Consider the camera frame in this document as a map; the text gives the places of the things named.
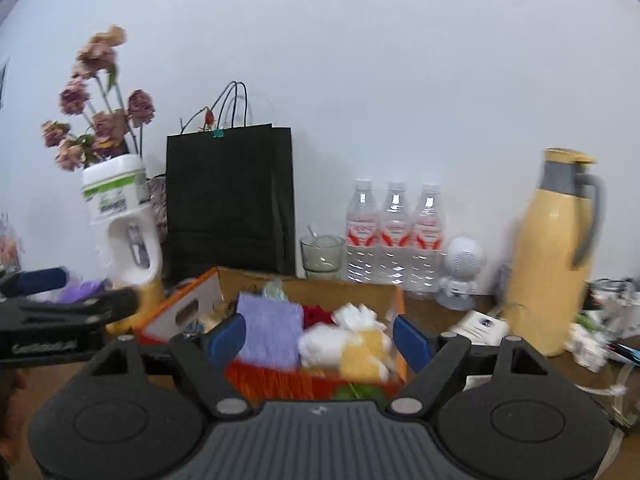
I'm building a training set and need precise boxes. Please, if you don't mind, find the yellow white plush toy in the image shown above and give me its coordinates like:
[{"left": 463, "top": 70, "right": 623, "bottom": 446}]
[{"left": 297, "top": 324, "right": 393, "bottom": 382}]

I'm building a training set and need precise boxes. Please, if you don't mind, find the red cardboard box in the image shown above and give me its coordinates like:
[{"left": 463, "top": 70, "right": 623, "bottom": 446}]
[{"left": 132, "top": 268, "right": 407, "bottom": 403}]

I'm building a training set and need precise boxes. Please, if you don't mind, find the water bottle middle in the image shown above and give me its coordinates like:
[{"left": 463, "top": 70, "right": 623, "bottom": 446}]
[{"left": 378, "top": 181, "right": 412, "bottom": 286}]

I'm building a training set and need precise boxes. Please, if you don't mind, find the clear plastic bag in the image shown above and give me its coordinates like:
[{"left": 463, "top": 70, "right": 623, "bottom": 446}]
[{"left": 262, "top": 280, "right": 288, "bottom": 302}]

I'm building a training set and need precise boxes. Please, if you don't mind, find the water bottle right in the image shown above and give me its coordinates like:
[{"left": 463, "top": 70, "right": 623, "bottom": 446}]
[{"left": 410, "top": 183, "right": 444, "bottom": 297}]

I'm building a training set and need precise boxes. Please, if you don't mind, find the yellow mug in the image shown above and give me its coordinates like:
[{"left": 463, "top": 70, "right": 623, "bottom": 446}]
[{"left": 106, "top": 278, "right": 166, "bottom": 336}]

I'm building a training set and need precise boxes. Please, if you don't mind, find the purple tissue pack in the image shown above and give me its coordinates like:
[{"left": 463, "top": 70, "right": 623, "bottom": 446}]
[{"left": 52, "top": 278, "right": 112, "bottom": 304}]

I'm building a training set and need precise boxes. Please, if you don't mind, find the black paper bag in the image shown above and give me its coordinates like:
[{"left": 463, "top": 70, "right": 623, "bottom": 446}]
[{"left": 165, "top": 80, "right": 296, "bottom": 282}]

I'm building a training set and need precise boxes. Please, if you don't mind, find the glass cup with spoon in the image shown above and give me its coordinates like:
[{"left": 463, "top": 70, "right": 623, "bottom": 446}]
[{"left": 299, "top": 223, "right": 345, "bottom": 281}]

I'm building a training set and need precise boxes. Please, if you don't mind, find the white robot figurine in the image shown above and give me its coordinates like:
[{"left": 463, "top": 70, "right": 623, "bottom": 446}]
[{"left": 436, "top": 236, "right": 486, "bottom": 311}]

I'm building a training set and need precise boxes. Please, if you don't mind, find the yellow thermos jug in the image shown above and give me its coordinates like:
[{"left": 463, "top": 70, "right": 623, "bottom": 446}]
[{"left": 503, "top": 148, "right": 605, "bottom": 356}]

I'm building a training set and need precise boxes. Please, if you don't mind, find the person's left hand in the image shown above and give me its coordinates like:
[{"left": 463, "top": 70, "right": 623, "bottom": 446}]
[{"left": 1, "top": 370, "right": 29, "bottom": 468}]

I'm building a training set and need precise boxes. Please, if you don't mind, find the water bottle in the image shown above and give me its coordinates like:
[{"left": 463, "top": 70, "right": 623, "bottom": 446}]
[
  {"left": 345, "top": 179, "right": 380, "bottom": 283},
  {"left": 410, "top": 183, "right": 444, "bottom": 297},
  {"left": 378, "top": 181, "right": 412, "bottom": 286}
]

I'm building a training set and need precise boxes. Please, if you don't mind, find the white charger with cable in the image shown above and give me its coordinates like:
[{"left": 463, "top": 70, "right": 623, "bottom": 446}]
[{"left": 450, "top": 310, "right": 510, "bottom": 347}]

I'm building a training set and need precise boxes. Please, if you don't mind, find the white detergent jug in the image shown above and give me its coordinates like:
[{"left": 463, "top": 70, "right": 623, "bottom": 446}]
[{"left": 81, "top": 154, "right": 163, "bottom": 287}]

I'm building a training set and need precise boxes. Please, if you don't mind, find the white tissue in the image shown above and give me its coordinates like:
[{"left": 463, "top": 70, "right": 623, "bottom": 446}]
[{"left": 331, "top": 304, "right": 386, "bottom": 332}]

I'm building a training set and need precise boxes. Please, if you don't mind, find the water bottle left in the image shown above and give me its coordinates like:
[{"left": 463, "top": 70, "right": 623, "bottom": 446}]
[{"left": 345, "top": 179, "right": 380, "bottom": 283}]

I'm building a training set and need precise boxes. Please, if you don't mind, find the power strip with chargers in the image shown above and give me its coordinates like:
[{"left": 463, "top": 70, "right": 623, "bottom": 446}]
[{"left": 564, "top": 278, "right": 639, "bottom": 373}]

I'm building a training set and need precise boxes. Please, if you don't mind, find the purple knit pouch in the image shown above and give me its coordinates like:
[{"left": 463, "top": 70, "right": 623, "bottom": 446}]
[{"left": 236, "top": 292, "right": 304, "bottom": 372}]

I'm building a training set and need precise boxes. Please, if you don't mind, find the dried rose bouquet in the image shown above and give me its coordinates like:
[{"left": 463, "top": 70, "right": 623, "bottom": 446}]
[{"left": 41, "top": 25, "right": 155, "bottom": 172}]

